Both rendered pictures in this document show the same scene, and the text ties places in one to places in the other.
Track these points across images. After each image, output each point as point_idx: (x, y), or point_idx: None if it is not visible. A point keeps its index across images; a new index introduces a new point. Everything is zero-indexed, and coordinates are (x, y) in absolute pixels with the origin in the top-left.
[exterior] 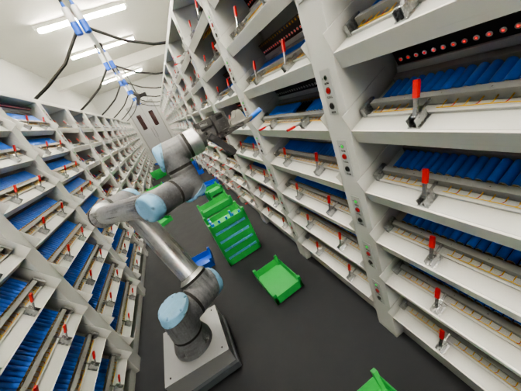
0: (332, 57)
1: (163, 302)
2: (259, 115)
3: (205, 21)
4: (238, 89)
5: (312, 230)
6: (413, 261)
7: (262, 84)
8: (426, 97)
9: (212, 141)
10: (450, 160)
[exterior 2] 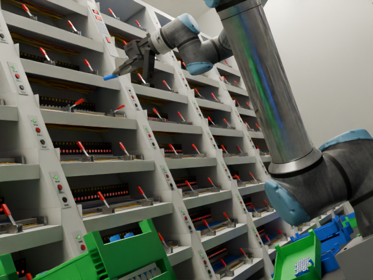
0: (130, 84)
1: (348, 131)
2: None
3: None
4: (6, 50)
5: None
6: (195, 198)
7: (67, 69)
8: (151, 119)
9: (155, 56)
10: None
